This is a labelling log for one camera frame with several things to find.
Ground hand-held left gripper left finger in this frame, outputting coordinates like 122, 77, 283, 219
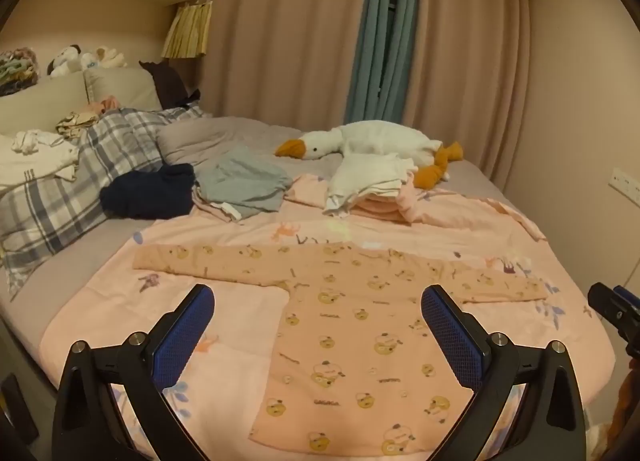
52, 283, 216, 461

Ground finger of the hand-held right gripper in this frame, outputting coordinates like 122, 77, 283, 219
587, 281, 640, 342

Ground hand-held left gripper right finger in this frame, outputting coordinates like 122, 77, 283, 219
421, 284, 586, 461

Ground pink printed baby shirt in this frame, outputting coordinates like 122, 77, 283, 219
132, 241, 548, 457

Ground pink folded clothes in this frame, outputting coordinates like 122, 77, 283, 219
350, 186, 431, 227

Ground grey-green clothes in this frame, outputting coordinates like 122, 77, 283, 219
192, 145, 293, 222

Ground white folded clothes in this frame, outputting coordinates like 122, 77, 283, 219
322, 152, 418, 216

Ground beige printed clothes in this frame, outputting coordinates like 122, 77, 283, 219
55, 111, 101, 138

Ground small white clothes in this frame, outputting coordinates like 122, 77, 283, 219
12, 128, 66, 155

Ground pink printed blanket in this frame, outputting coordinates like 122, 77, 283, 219
40, 174, 616, 461

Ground orange plush toy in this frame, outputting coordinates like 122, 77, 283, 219
614, 361, 640, 442

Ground grey bed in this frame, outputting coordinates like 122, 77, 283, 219
0, 116, 506, 372

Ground navy clothing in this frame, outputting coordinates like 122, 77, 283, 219
99, 162, 196, 220

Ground plaid quilt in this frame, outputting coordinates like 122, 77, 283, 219
0, 106, 211, 292

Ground white goose plush toy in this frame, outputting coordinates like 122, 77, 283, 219
274, 121, 463, 189

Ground white striped cloth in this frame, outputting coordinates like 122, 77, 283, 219
0, 141, 82, 192

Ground dark brown cloth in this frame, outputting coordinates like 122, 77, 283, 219
139, 60, 201, 109

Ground beige headboard cushion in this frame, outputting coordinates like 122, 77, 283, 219
0, 72, 92, 137
82, 66, 163, 114

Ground beige curtain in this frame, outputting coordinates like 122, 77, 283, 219
402, 0, 533, 187
197, 0, 381, 129

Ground cream plush toy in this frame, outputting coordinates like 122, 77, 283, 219
95, 45, 128, 69

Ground white dog plush toy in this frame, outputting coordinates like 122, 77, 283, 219
47, 44, 98, 78

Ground teal curtain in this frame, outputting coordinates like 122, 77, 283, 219
345, 0, 423, 124

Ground yellow pleated cloth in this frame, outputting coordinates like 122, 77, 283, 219
161, 0, 213, 59

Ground colourful knitted bag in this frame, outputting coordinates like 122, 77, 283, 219
0, 46, 41, 97

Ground white wall socket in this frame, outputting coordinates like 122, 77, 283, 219
607, 167, 640, 207

